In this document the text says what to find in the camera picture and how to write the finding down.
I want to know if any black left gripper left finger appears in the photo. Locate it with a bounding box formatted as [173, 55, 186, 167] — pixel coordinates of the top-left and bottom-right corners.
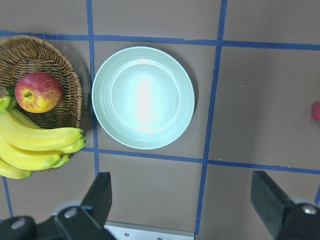
[80, 172, 112, 227]

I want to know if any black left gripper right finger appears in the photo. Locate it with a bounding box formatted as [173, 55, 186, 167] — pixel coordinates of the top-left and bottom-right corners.
[250, 170, 295, 239]

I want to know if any pale green plate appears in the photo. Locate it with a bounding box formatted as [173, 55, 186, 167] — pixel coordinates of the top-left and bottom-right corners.
[91, 46, 195, 150]

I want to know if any yellow banana bunch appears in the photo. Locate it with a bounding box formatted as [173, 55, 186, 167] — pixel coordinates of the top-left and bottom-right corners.
[0, 96, 86, 179]

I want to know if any red yellow apple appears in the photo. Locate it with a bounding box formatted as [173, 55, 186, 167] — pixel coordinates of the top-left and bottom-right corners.
[14, 72, 63, 114]

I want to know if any brown wicker basket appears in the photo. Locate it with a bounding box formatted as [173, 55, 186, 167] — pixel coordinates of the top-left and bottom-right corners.
[0, 34, 83, 172]

